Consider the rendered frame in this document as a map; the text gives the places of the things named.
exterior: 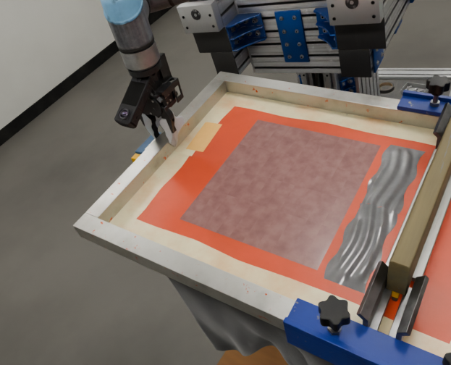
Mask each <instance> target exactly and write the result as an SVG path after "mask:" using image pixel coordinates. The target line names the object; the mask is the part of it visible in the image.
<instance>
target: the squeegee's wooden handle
mask: <svg viewBox="0 0 451 365"><path fill-rule="evenodd" d="M450 175H451V117H450V120H449V122H448V123H447V126H446V128H445V131H444V134H443V136H442V139H441V141H440V142H439V145H438V147H437V150H436V153H435V155H434V158H433V159H432V161H431V164H430V166H429V169H428V172H427V173H426V176H425V178H424V180H423V183H422V185H421V188H420V190H419V192H418V195H417V197H416V200H415V202H414V204H413V207H412V209H411V211H410V214H409V216H408V219H407V221H406V223H405V226H404V228H403V230H402V233H401V235H400V238H399V240H398V242H397V245H396V247H395V249H394V252H393V254H392V257H391V259H390V260H389V266H388V273H387V284H386V289H388V290H392V291H394V292H396V293H399V294H402V295H406V294H407V291H408V288H409V286H410V283H411V280H412V277H413V273H414V271H415V269H416V266H417V263H418V260H419V258H420V255H421V252H422V250H423V247H424V245H425V242H426V239H427V237H428V234H429V231H430V229H431V226H432V224H433V221H434V218H435V216H436V213H437V210H438V208H439V205H440V202H441V200H442V196H443V195H444V192H445V189H446V187H447V184H448V181H449V179H450Z"/></svg>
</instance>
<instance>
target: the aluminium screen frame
mask: <svg viewBox="0 0 451 365"><path fill-rule="evenodd" d="M226 92H232V93H239V94H243V95H247V96H255V97H259V98H267V99H271V100H275V101H282V102H287V103H291V104H298V105H303V106H310V107H314V108H319V109H325V110H330V111H334V112H342V113H346V114H354V115H358V116H362V117H370V118H374V119H381V120H385V121H390V122H397V123H401V124H406V125H413V126H417V127H425V128H428V129H433V130H434V128H435V127H436V125H437V122H438V120H439V117H438V116H434V115H429V114H421V113H416V112H409V111H404V110H399V109H397V105H398V104H399V102H400V100H399V99H394V98H385V97H381V96H372V95H367V94H362V93H353V92H349V91H340V90H335V89H330V88H322V87H316V86H312V85H303V84H298V83H289V82H285V81H280V80H271V79H266V78H262V77H253V76H248V75H239V74H235V73H229V72H220V73H219V74H218V75H217V76H216V77H215V78H214V79H213V80H212V81H211V82H210V83H209V84H208V85H207V86H206V87H205V88H204V89H203V90H202V91H201V92H200V93H199V94H198V95H197V96H196V97H195V98H194V99H193V100H192V101H191V102H190V103H189V104H188V106H187V107H186V108H185V109H184V110H183V111H182V112H181V113H180V114H179V115H178V116H183V118H184V120H185V122H184V125H183V126H182V128H181V130H180V131H179V133H178V143H177V146H173V145H172V144H170V143H169V140H168V138H167V137H166V133H165V131H163V132H162V133H161V134H160V135H159V136H158V137H157V138H156V140H155V141H154V142H153V143H152V144H151V145H150V146H149V147H148V148H147V149H146V150H145V151H144V152H143V153H142V154H141V155H140V156H139V157H138V158H137V159H136V160H135V161H134V162H133V163H132V164H131V165H130V166H129V167H128V168H127V169H126V170H125V172H124V173H123V174H122V175H121V176H120V177H119V178H118V179H117V180H116V181H115V182H114V183H113V184H112V185H111V186H110V187H109V189H108V190H107V191H106V192H105V193H104V194H103V195H102V196H101V197H100V198H99V199H98V200H97V201H96V202H95V203H94V204H93V205H92V207H90V208H89V210H87V211H86V212H85V213H84V215H82V216H81V218H79V219H78V220H77V222H76V223H75V224H74V225H73V227H74V228H75V229H76V231H77V233H78V234H79V235H80V237H82V238H85V239H86V240H89V241H91V242H93V243H95V244H97V245H100V246H102V247H104V248H106V249H109V250H110V251H113V252H115V253H118V254H119V255H121V256H123V257H125V258H128V259H130V260H132V261H135V262H137V263H139V264H141V265H143V266H145V267H148V268H149V269H152V270H154V271H156V272H158V273H160V274H163V275H165V276H167V277H169V278H172V279H173V280H176V281H178V282H181V283H182V284H184V285H187V286H188V287H191V288H193V289H195V290H198V291H200V292H202V293H204V294H206V295H209V296H211V297H212V298H215V299H217V300H219V301H221V302H223V303H226V304H228V305H230V306H232V307H235V308H236V309H239V310H241V311H244V312H245V313H247V314H250V315H251V316H254V317H256V318H258V319H260V320H263V321H265V322H267V323H269V324H272V325H274V326H275V327H278V328H280V329H282V330H284V324H283V321H284V318H285V317H288V315H289V313H290V311H291V309H292V307H293V305H294V303H295V301H294V300H293V299H290V298H288V297H285V296H283V295H280V294H278V293H275V292H274V291H271V290H268V289H266V288H263V287H261V286H259V285H257V284H254V283H252V282H249V281H247V280H244V279H243V278H240V277H237V276H235V275H233V274H230V273H228V272H226V271H223V270H221V269H218V268H216V267H213V266H211V265H209V264H206V263H204V262H202V261H199V260H197V259H194V258H192V257H190V256H187V255H185V254H183V253H180V252H178V251H175V250H173V249H171V248H168V247H166V246H163V245H161V244H159V243H156V242H154V241H152V240H149V239H147V238H144V237H142V236H139V235H137V234H135V233H133V232H130V231H128V230H125V229H123V228H121V227H118V226H116V225H113V224H111V223H110V221H112V220H113V218H114V217H115V216H116V215H117V214H118V213H119V211H120V210H121V209H122V208H123V207H124V206H125V205H126V203H127V202H128V201H129V200H130V199H131V198H132V197H133V196H134V195H135V194H136V193H137V192H138V191H139V189H140V188H141V187H142V186H143V185H144V184H145V183H146V181H147V180H148V179H149V178H150V177H151V176H152V174H153V173H154V172H155V171H156V170H157V169H158V168H159V167H160V166H161V165H162V164H163V163H164V162H165V160H166V159H167V158H168V157H169V156H170V155H171V154H172V152H173V151H174V150H175V149H176V148H177V147H178V145H180V144H181V142H183V141H184V139H185V138H186V137H187V136H188V135H189V134H190V133H191V131H192V130H193V129H194V128H195V127H196V126H197V125H198V123H199V122H200V121H201V120H202V119H203V118H204V117H205V116H206V115H207V114H208V113H209V112H210V111H211V109H212V108H213V107H214V106H215V105H216V104H217V102H218V101H219V100H220V99H221V98H222V97H223V96H224V94H225V93H226Z"/></svg>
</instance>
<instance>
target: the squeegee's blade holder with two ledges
mask: <svg viewBox="0 0 451 365"><path fill-rule="evenodd" d="M435 153H436V149H434V152H433V154H432V155H431V158H430V160H429V163H428V165H427V168H426V170H425V172H424V174H423V177H422V179H421V182H420V184H419V186H418V189H417V191H416V194H415V195H414V198H413V200H412V203H411V205H410V208H409V209H408V213H407V214H406V216H405V219H404V221H403V224H402V226H401V228H400V231H399V233H398V235H397V238H396V240H395V243H394V245H393V247H392V250H391V251H390V254H389V256H388V259H387V261H386V265H387V266H389V260H390V259H391V257H392V254H393V252H394V249H395V247H396V245H397V242H398V240H399V238H400V235H401V233H402V230H403V228H404V226H405V223H406V221H407V219H408V216H409V214H410V211H411V209H412V207H413V204H414V202H415V200H416V197H417V195H418V192H419V190H420V188H421V185H422V183H423V180H424V178H425V176H426V173H427V172H428V169H429V166H430V164H431V161H432V159H433V158H434V155H435ZM450 200H451V175H450V179H449V181H448V184H447V187H446V189H445V192H444V195H443V196H442V200H441V202H440V205H439V208H438V210H437V213H436V216H435V218H434V221H433V224H432V226H431V229H430V231H429V234H428V237H427V239H426V242H425V245H424V247H423V250H422V252H421V255H420V258H419V260H418V263H417V266H416V269H415V271H414V273H413V277H412V280H411V281H414V282H415V279H416V277H420V276H423V275H424V272H425V270H426V267H427V264H428V262H429V259H430V256H431V252H432V251H433V248H434V244H435V242H436V240H437V236H438V234H439V231H440V228H441V226H442V223H443V220H444V217H445V214H446V212H447V208H448V206H449V204H450Z"/></svg>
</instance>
